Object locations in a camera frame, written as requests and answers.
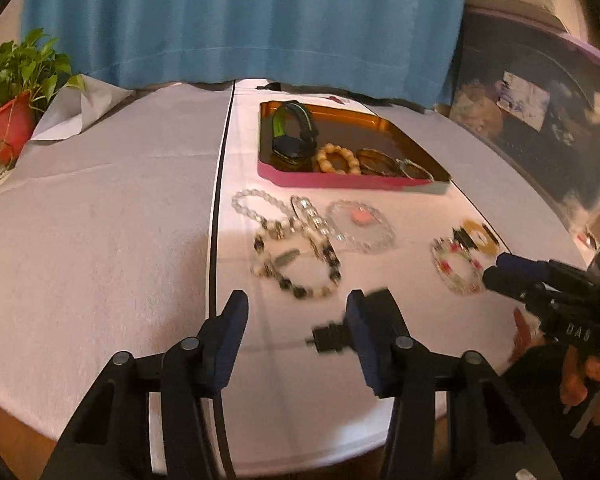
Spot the white lamp-print table runner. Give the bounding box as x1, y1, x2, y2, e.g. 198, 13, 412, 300
207, 77, 518, 478

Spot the metal tray with pink rim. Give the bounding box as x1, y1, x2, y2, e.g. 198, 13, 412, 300
257, 100, 452, 195

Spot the blue curtain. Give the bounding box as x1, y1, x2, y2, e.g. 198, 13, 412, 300
22, 0, 471, 106

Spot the black white bead bracelet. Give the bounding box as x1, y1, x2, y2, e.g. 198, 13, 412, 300
250, 230, 342, 301

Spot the grey tablecloth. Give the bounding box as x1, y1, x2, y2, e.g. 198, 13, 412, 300
0, 80, 600, 466

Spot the clear storage bin purple lid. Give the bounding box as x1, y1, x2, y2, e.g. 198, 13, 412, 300
447, 2, 600, 261

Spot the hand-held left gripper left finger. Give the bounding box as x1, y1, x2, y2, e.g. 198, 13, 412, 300
40, 290, 249, 480

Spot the beige wooden bead bracelet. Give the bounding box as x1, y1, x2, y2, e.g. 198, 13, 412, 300
314, 143, 361, 176

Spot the small red green packet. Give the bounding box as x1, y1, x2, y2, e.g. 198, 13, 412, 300
577, 227, 600, 253

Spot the green plant in red pot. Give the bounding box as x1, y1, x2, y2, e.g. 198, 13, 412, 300
0, 29, 86, 201

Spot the person's right hand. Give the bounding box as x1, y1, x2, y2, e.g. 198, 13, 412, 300
560, 355, 600, 426

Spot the clear crystal bead bracelet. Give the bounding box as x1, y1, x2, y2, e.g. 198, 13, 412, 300
231, 188, 303, 228

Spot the white printed card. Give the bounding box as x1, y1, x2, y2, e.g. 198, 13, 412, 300
500, 71, 552, 128

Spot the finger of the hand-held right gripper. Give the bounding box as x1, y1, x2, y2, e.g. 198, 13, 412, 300
482, 267, 551, 306
497, 252, 600, 291

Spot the clear bracelet with pink charm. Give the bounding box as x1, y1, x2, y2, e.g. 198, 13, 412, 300
326, 200, 397, 253

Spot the black green wristband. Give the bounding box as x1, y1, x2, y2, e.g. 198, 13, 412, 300
271, 101, 321, 166

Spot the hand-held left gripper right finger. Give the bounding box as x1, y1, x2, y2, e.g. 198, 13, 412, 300
345, 287, 563, 480

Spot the red white bead bracelet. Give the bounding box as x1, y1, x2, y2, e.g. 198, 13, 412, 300
430, 236, 488, 296

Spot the dark brown bangle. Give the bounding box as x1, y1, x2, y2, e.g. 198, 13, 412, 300
355, 147, 401, 177

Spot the silver square-link bracelet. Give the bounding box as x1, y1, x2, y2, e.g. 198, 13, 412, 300
290, 195, 338, 243

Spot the silver green bangle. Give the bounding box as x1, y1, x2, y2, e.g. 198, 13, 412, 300
394, 158, 435, 182

